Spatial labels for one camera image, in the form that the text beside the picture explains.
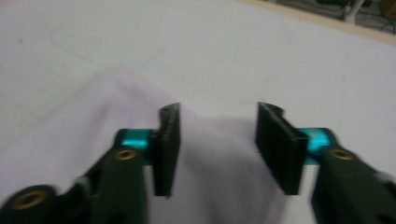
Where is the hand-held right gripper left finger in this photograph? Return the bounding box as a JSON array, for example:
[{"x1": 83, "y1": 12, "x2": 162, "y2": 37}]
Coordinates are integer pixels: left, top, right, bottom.
[{"x1": 151, "y1": 102, "x2": 181, "y2": 198}]

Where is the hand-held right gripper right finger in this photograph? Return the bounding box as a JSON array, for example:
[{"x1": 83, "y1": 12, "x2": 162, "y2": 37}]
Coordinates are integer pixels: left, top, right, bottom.
[{"x1": 255, "y1": 102, "x2": 309, "y2": 196}]

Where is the lilac printed towel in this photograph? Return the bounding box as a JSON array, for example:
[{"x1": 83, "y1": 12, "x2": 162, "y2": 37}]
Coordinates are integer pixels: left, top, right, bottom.
[{"x1": 0, "y1": 64, "x2": 289, "y2": 224}]

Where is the open cardboard box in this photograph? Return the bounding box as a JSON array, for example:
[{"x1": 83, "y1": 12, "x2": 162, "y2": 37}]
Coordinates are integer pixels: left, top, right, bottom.
[{"x1": 379, "y1": 0, "x2": 396, "y2": 20}]

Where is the white desk frame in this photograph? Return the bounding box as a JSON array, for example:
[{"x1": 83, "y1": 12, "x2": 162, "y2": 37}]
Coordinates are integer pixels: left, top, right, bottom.
[{"x1": 344, "y1": 0, "x2": 366, "y2": 24}]

